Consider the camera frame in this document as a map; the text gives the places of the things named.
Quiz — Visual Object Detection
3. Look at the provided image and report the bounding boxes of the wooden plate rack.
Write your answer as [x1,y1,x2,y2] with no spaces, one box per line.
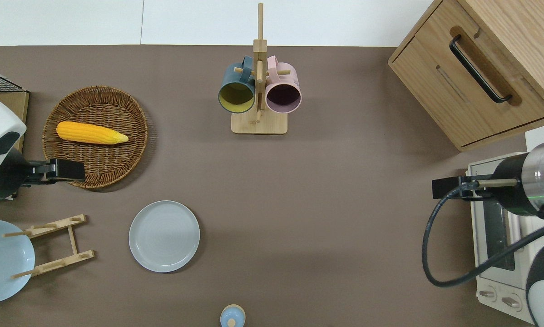
[3,214,95,279]

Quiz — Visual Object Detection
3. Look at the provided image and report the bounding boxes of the wooden drawer cabinet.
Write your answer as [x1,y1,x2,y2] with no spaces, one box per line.
[388,0,544,153]

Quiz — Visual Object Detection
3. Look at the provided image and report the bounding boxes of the wooden board with wire rack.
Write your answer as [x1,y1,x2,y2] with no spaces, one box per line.
[0,67,30,200]

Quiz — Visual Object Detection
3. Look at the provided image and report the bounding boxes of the wooden mug tree stand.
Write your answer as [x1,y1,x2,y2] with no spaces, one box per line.
[231,4,288,135]

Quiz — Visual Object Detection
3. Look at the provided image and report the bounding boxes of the teal mug yellow inside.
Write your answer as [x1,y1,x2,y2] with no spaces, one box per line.
[218,56,257,114]

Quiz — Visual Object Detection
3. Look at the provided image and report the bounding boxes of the brown table cover sheet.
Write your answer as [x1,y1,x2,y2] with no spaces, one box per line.
[0,45,540,327]

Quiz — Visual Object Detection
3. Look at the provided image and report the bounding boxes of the brown wicker basket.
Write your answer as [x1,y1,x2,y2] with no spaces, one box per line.
[42,85,149,189]

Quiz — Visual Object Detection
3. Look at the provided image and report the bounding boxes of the light blue plate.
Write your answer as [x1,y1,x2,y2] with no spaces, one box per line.
[0,219,35,304]

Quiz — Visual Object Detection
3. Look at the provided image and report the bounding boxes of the pink mug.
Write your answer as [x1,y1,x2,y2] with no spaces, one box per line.
[265,55,302,114]

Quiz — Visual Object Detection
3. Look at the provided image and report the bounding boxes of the white toaster oven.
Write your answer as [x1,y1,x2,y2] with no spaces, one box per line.
[466,152,544,325]

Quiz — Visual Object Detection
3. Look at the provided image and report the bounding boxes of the gray round plate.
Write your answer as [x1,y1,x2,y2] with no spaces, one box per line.
[129,200,201,273]

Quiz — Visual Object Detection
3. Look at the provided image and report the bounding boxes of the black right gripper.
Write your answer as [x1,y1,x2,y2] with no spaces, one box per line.
[432,175,493,200]

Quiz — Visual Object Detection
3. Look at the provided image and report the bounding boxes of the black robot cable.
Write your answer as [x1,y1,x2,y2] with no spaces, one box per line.
[422,182,544,287]

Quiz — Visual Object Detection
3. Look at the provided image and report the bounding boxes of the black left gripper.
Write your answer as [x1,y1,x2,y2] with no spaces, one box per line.
[26,158,85,186]

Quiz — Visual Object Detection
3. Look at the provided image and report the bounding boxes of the black cabinet handle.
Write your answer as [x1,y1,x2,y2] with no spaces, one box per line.
[449,35,513,104]

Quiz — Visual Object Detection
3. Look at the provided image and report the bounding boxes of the yellow corn cob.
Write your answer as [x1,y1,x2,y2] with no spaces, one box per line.
[56,121,129,145]

